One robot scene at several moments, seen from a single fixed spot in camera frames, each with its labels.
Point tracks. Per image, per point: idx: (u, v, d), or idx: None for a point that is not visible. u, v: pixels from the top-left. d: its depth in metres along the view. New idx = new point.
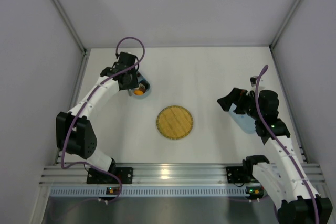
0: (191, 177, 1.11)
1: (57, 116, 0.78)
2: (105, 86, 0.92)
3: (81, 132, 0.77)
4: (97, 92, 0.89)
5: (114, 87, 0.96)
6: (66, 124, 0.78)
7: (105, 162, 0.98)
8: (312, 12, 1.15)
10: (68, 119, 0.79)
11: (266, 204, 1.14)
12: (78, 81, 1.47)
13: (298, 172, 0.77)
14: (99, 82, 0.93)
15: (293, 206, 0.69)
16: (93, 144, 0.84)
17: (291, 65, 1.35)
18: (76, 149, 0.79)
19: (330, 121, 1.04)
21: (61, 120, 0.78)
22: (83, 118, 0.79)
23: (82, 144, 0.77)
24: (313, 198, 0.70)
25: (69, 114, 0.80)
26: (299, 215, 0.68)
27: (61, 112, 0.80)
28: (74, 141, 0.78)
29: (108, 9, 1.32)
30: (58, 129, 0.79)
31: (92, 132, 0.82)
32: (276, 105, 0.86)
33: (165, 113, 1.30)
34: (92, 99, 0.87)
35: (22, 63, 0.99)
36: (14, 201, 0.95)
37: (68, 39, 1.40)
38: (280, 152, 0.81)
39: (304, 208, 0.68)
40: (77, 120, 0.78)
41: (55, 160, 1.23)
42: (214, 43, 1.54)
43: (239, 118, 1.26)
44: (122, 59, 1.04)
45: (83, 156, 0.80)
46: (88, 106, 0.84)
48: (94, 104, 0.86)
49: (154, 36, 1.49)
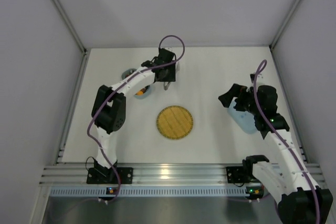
0: (191, 177, 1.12)
1: (99, 89, 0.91)
2: (144, 74, 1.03)
3: (116, 106, 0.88)
4: (136, 77, 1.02)
5: (150, 77, 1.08)
6: (105, 97, 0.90)
7: (113, 154, 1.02)
8: (311, 12, 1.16)
10: (107, 93, 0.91)
11: (266, 204, 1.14)
12: (78, 81, 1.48)
13: (298, 164, 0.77)
14: (139, 70, 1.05)
15: (293, 198, 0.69)
16: (121, 120, 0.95)
17: (291, 65, 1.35)
18: (106, 120, 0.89)
19: (329, 121, 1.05)
21: (102, 92, 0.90)
22: (120, 94, 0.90)
23: (113, 116, 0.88)
24: (313, 190, 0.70)
25: (110, 88, 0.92)
26: (299, 206, 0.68)
27: (103, 86, 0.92)
28: (107, 114, 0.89)
29: (108, 9, 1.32)
30: (96, 99, 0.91)
31: (123, 110, 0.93)
32: (274, 98, 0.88)
33: (165, 113, 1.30)
34: (131, 82, 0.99)
35: (21, 63, 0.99)
36: (14, 200, 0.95)
37: (68, 39, 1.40)
38: (280, 146, 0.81)
39: (305, 200, 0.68)
40: (115, 96, 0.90)
41: (55, 160, 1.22)
42: (214, 43, 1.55)
43: (239, 119, 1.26)
44: (161, 54, 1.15)
45: (111, 128, 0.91)
46: (126, 86, 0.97)
48: (132, 86, 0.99)
49: (155, 36, 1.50)
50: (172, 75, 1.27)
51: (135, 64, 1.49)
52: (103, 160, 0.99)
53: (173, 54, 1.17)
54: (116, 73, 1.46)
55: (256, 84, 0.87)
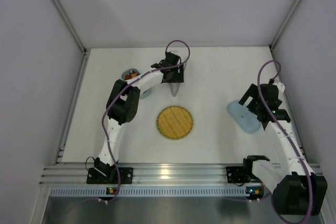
0: (191, 177, 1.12)
1: (115, 82, 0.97)
2: (154, 73, 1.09)
3: (131, 98, 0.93)
4: (148, 75, 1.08)
5: (159, 77, 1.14)
6: (121, 89, 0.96)
7: (116, 150, 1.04)
8: (311, 12, 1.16)
10: (123, 87, 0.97)
11: (266, 204, 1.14)
12: (78, 81, 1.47)
13: (295, 151, 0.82)
14: (150, 69, 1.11)
15: (287, 181, 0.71)
16: (133, 114, 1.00)
17: (291, 65, 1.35)
18: (121, 112, 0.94)
19: (329, 121, 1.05)
21: (118, 85, 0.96)
22: (135, 87, 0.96)
23: (127, 108, 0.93)
24: (308, 175, 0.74)
25: (125, 83, 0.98)
26: (292, 190, 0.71)
27: (119, 80, 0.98)
28: (121, 106, 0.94)
29: (108, 9, 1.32)
30: (112, 91, 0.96)
31: (136, 104, 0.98)
32: (276, 92, 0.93)
33: (165, 113, 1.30)
34: (144, 78, 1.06)
35: (22, 63, 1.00)
36: (14, 200, 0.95)
37: (68, 39, 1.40)
38: (279, 134, 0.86)
39: (298, 183, 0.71)
40: (130, 88, 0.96)
41: (54, 160, 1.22)
42: (214, 43, 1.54)
43: (239, 118, 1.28)
44: (168, 57, 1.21)
45: (124, 119, 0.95)
46: (139, 82, 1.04)
48: (144, 82, 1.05)
49: (155, 36, 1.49)
50: (178, 78, 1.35)
51: (135, 64, 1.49)
52: (107, 156, 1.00)
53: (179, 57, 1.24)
54: (116, 73, 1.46)
55: (259, 78, 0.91)
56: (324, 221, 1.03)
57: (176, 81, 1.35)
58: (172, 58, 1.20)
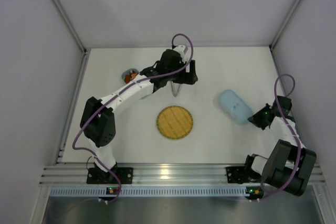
0: (189, 178, 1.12)
1: (87, 100, 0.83)
2: (139, 85, 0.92)
3: (103, 121, 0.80)
4: (132, 88, 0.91)
5: (148, 88, 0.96)
6: (93, 109, 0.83)
7: (110, 161, 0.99)
8: (311, 13, 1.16)
10: (96, 105, 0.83)
11: (268, 204, 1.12)
12: (78, 81, 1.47)
13: (290, 130, 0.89)
14: (136, 80, 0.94)
15: (277, 145, 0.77)
16: (111, 135, 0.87)
17: (291, 65, 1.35)
18: (94, 135, 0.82)
19: (329, 121, 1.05)
21: (90, 105, 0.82)
22: (108, 109, 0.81)
23: (100, 131, 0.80)
24: (299, 146, 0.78)
25: (99, 101, 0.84)
26: (280, 151, 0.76)
27: (93, 97, 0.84)
28: (94, 127, 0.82)
29: (108, 9, 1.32)
30: (84, 112, 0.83)
31: (113, 125, 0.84)
32: (288, 103, 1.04)
33: (165, 113, 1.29)
34: (123, 94, 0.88)
35: (22, 64, 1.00)
36: (14, 200, 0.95)
37: (67, 39, 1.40)
38: (279, 120, 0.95)
39: (288, 149, 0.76)
40: (104, 110, 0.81)
41: (54, 160, 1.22)
42: (214, 43, 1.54)
43: (231, 109, 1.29)
44: (164, 61, 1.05)
45: (98, 142, 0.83)
46: (117, 99, 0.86)
48: (124, 99, 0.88)
49: (155, 36, 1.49)
50: (185, 78, 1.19)
51: (135, 64, 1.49)
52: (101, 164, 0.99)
53: (179, 56, 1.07)
54: (116, 74, 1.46)
55: (276, 84, 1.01)
56: (324, 221, 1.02)
57: (182, 81, 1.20)
58: (168, 61, 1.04)
